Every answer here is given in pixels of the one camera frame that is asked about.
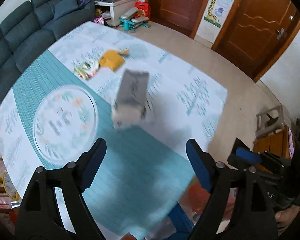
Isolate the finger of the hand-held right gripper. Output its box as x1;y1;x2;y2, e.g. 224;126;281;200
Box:
233;137;273;167
227;154;268;180

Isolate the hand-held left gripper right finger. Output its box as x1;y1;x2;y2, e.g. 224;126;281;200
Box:
186;139;277;240

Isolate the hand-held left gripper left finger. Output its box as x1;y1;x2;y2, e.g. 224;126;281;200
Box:
16;138;107;240

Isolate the grey cardboard box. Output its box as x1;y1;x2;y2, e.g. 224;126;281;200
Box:
111;69;150;130

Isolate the person's right forearm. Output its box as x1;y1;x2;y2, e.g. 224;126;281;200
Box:
274;204;300;238

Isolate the wooden stool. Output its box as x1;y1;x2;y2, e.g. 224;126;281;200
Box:
253;127;294;160

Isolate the orange plastic bag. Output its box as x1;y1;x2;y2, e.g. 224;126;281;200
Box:
180;182;215;215

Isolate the grey plastic stool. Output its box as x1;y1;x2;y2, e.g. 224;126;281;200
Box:
255;104;288;138

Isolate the blue plastic stool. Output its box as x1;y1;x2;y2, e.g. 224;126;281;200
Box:
167;200;195;235

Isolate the yellow plastic stool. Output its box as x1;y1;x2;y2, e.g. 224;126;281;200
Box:
0;155;20;203

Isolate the colourful snack wrapper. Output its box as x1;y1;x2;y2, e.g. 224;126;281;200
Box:
74;60;101;80

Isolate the orange paper bag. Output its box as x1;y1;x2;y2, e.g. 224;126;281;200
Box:
99;49;130;71

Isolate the plain brown wooden door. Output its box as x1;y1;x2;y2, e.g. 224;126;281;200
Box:
211;0;300;82

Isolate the dark blue fabric sofa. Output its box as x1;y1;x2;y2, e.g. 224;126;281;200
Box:
0;0;95;114

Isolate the teal stepper machine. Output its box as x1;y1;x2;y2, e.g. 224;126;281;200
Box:
119;7;150;32

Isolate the white side table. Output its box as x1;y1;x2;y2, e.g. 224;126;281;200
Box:
94;0;140;27

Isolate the dark blue sofa pillow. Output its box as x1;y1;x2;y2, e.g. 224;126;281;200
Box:
54;0;79;20

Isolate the red gift box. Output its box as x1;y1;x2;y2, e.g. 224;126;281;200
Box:
135;1;151;22

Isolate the brown door with stickers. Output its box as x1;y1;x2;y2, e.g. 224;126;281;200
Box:
145;0;217;38

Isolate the giraffe wall poster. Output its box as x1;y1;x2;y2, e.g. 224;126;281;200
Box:
204;0;242;29

